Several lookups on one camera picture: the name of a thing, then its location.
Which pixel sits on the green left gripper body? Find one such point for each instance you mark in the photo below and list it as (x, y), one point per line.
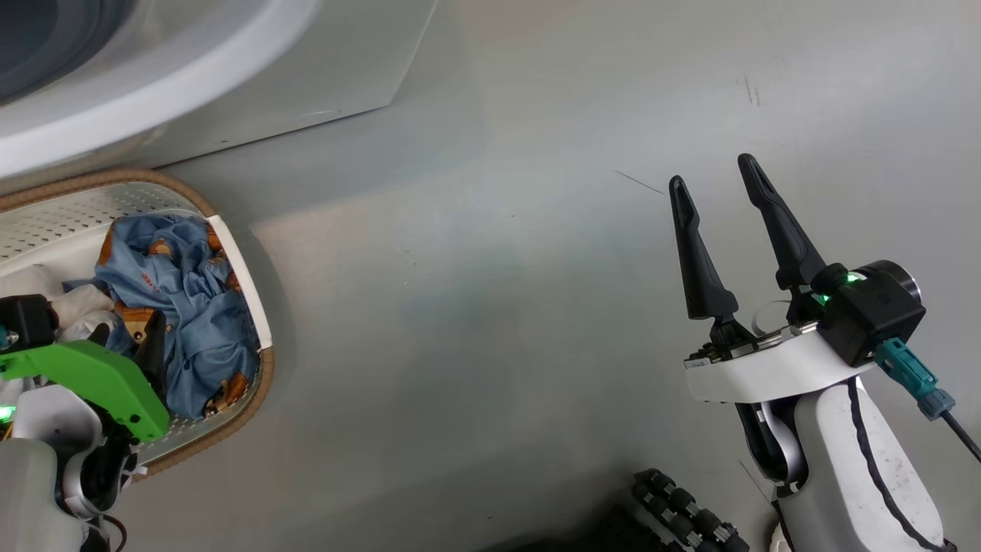
(92, 368)

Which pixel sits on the white front-load washing machine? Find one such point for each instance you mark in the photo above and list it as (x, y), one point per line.
(306, 61)

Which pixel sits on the blue bear-print pyjama garment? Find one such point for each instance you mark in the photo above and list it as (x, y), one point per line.
(199, 330)

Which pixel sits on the white basket with brown rim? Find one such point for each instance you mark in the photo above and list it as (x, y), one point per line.
(237, 284)

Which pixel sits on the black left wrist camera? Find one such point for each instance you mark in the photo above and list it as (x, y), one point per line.
(27, 322)

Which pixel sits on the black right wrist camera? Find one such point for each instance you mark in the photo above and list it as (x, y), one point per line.
(874, 314)

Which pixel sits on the grey rubber door seal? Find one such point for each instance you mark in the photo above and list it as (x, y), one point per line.
(46, 38)

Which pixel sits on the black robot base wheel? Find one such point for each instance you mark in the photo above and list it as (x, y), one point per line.
(674, 506)

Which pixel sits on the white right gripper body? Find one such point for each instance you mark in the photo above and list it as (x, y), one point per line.
(766, 376)

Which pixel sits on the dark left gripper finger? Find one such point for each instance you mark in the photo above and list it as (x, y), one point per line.
(100, 335)
(151, 349)

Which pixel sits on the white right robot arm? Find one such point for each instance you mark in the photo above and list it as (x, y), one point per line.
(835, 475)

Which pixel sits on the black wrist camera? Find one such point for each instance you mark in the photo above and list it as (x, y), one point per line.
(874, 314)
(27, 322)

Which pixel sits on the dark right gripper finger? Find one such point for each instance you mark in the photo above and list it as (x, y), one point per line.
(782, 230)
(697, 261)

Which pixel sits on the white cream cloth garment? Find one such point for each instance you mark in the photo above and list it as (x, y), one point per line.
(77, 307)

